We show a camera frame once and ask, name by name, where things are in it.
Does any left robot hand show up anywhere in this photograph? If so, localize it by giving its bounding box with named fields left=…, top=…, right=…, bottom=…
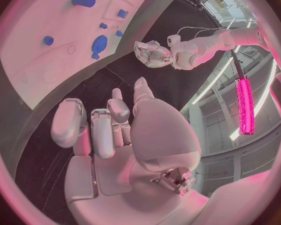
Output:
left=133, top=39, right=172, bottom=69

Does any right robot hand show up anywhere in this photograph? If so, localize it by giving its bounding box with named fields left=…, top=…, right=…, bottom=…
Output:
left=49, top=76, right=210, bottom=225

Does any blue round plug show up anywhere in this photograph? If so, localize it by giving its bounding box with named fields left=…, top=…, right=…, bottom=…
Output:
left=43, top=35, right=55, bottom=46

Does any white task board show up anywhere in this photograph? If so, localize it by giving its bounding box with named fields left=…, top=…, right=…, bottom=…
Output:
left=0, top=0, right=183, bottom=111

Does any blue block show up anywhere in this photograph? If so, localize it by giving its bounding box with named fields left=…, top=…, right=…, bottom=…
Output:
left=116, top=9, right=130, bottom=19

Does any blue gear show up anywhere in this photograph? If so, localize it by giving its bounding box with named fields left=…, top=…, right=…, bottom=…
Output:
left=91, top=34, right=109, bottom=56

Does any glowing light bar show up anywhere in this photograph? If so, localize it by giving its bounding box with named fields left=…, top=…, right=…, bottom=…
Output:
left=234, top=75, right=256, bottom=136

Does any large blue cylinder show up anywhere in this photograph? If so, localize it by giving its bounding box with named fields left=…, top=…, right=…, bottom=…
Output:
left=71, top=0, right=97, bottom=9

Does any white cable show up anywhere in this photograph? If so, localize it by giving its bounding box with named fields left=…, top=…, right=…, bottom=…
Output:
left=176, top=26, right=220, bottom=36
left=194, top=28, right=218, bottom=39

